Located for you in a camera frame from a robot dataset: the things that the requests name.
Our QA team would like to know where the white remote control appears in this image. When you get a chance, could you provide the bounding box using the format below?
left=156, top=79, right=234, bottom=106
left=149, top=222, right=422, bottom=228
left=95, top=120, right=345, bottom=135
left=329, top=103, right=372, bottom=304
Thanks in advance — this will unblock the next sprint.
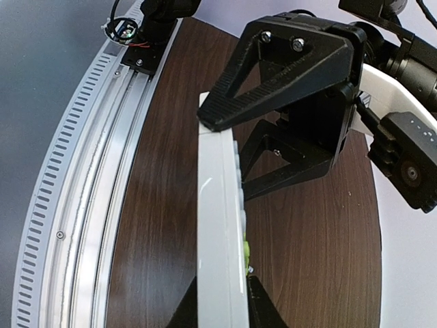
left=195, top=91, right=253, bottom=328

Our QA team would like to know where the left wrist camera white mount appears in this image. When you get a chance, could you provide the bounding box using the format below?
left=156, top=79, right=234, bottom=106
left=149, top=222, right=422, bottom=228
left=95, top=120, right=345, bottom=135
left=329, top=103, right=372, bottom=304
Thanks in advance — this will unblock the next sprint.
left=351, top=63, right=437, bottom=215

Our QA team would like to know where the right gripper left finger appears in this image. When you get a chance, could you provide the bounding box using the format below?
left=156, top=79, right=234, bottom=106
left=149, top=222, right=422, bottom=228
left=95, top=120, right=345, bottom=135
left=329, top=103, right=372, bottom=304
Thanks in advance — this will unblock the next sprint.
left=167, top=277, right=198, bottom=328

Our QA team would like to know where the left round circuit board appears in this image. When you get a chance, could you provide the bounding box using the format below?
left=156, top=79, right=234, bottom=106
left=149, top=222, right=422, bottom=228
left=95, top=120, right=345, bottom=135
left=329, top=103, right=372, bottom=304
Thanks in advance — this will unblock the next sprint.
left=101, top=17, right=149, bottom=47

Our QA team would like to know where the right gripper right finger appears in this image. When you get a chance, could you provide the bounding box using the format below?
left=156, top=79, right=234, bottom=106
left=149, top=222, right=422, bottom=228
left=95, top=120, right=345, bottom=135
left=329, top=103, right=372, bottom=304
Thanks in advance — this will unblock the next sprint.
left=246, top=275, right=288, bottom=328

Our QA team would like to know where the curved aluminium front rail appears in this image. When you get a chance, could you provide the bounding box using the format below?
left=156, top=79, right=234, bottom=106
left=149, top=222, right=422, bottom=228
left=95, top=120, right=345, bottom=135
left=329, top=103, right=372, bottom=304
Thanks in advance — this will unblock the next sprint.
left=10, top=0, right=182, bottom=328

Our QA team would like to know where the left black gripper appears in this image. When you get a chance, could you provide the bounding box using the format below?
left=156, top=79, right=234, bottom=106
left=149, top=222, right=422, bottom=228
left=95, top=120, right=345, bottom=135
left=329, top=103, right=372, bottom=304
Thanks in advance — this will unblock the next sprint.
left=197, top=12, right=366, bottom=200

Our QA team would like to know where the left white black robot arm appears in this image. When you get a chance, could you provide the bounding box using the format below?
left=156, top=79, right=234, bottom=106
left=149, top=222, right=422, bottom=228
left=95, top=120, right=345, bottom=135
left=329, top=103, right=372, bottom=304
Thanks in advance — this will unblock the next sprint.
left=197, top=1, right=436, bottom=213

